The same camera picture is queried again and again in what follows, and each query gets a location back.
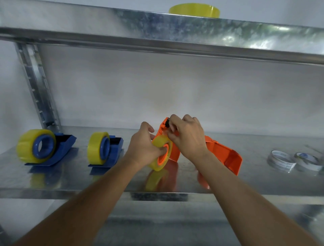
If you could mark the person's right hand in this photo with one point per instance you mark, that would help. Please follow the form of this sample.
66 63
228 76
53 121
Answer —
192 139

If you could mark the blue tape dispenser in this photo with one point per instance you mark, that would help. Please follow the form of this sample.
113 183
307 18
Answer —
65 143
116 149

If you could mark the orange tape dispenser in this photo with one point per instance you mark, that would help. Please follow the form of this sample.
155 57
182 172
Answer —
176 152
222 152

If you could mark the person's left forearm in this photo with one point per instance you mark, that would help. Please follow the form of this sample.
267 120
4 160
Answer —
76 210

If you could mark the white tape core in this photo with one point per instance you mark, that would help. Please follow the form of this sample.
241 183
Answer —
281 166
310 166

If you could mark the galvanized metal shelving rack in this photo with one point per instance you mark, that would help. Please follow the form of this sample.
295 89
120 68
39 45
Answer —
126 28

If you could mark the person's right forearm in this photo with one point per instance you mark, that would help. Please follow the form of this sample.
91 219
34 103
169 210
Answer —
253 210

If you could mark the person's left hand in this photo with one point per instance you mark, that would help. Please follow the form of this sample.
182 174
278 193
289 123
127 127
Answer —
141 149

